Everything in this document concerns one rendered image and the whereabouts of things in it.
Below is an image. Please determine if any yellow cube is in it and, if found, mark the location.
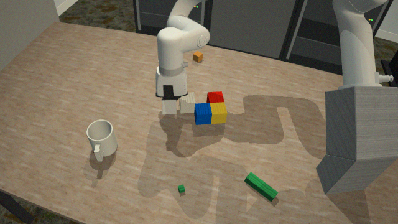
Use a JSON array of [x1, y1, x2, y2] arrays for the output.
[[210, 102, 227, 124]]

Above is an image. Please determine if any beige mug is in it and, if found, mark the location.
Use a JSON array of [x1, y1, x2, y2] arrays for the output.
[[86, 120, 118, 162]]

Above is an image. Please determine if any orange cube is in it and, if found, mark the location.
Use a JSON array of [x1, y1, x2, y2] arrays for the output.
[[193, 51, 203, 62]]

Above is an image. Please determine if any green rectangular bar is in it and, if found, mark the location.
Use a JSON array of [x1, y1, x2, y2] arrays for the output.
[[245, 172, 278, 201]]

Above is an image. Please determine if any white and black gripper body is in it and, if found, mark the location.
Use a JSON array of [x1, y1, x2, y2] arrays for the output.
[[155, 67, 187, 96]]

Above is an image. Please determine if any small green cube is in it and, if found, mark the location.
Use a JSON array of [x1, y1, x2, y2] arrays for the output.
[[178, 185, 185, 193]]

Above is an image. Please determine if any red cube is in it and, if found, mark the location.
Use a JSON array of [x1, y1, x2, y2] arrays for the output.
[[206, 91, 224, 103]]

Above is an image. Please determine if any blue cube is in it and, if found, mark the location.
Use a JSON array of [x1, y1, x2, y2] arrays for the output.
[[194, 103, 212, 125]]

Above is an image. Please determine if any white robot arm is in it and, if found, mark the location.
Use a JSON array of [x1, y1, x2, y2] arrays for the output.
[[157, 0, 394, 114]]

